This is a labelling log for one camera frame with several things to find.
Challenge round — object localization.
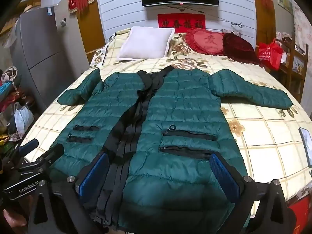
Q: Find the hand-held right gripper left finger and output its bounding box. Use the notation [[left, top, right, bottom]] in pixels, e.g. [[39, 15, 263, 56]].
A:
[[29, 151, 110, 234]]

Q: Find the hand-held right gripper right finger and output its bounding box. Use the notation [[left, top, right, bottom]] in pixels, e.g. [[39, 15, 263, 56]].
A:
[[210, 152, 304, 234]]

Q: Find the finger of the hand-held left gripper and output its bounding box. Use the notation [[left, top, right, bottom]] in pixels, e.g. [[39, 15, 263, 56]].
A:
[[18, 138, 40, 157], [23, 143, 65, 173]]

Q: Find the green puffer jacket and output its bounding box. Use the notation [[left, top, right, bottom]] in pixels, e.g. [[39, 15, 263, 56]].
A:
[[50, 66, 294, 234]]

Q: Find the pile of colourful clothes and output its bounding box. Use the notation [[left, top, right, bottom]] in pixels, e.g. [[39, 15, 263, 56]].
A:
[[0, 66, 28, 143]]

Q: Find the white plastic bag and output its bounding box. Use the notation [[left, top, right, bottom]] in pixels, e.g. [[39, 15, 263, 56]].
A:
[[14, 102, 35, 132]]

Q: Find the bed with floral sheet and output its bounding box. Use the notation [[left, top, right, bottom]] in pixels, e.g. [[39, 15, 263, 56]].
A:
[[21, 27, 312, 225]]

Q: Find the black smartphone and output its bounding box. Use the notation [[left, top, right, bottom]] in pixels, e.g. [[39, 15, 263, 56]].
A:
[[298, 127, 312, 168]]

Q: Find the grey refrigerator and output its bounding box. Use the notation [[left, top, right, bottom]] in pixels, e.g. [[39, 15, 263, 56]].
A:
[[10, 4, 89, 113]]

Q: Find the dark red velvet pillow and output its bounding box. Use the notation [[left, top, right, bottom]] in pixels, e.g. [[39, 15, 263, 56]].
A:
[[222, 33, 265, 67]]

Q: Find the wooden door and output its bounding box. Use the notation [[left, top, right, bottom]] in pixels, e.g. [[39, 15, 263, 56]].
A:
[[77, 0, 107, 62], [251, 0, 277, 48]]

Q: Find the red shopping bag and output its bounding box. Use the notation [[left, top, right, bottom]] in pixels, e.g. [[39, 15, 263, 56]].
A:
[[258, 38, 284, 71]]

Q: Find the wooden rack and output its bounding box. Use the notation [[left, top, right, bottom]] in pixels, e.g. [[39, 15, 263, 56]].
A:
[[275, 31, 309, 103]]

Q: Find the red heart-shaped pillow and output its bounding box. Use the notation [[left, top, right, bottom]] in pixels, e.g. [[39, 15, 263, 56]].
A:
[[184, 28, 228, 55]]

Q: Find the white pillow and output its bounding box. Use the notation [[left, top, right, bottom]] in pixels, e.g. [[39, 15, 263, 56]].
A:
[[116, 26, 176, 61]]

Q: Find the floral curtain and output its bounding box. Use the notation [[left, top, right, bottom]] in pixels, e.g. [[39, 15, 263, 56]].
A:
[[292, 4, 312, 64]]

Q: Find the black wall cable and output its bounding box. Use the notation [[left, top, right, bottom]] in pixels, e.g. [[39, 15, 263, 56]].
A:
[[230, 21, 257, 30]]

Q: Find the red paper wall banner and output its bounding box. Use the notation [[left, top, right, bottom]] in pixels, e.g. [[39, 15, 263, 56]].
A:
[[157, 13, 207, 33]]

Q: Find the framed wall picture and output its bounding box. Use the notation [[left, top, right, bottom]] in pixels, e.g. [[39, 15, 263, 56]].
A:
[[276, 0, 293, 13]]

